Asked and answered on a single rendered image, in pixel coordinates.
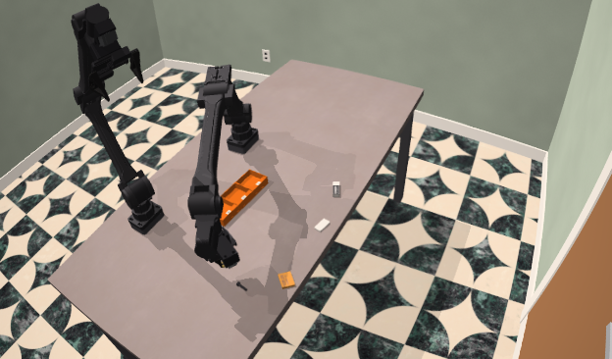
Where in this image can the orange rack of bins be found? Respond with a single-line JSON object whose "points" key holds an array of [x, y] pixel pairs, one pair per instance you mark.
{"points": [[241, 193]]}

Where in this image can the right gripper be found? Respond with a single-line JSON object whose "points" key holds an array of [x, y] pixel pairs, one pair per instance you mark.
{"points": [[103, 68]]}

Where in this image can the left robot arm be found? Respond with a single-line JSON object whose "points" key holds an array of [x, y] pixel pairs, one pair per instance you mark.
{"points": [[205, 203]]}

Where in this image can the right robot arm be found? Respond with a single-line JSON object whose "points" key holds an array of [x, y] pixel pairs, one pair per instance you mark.
{"points": [[102, 31]]}

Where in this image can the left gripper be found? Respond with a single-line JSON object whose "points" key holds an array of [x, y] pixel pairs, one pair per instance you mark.
{"points": [[217, 259]]}

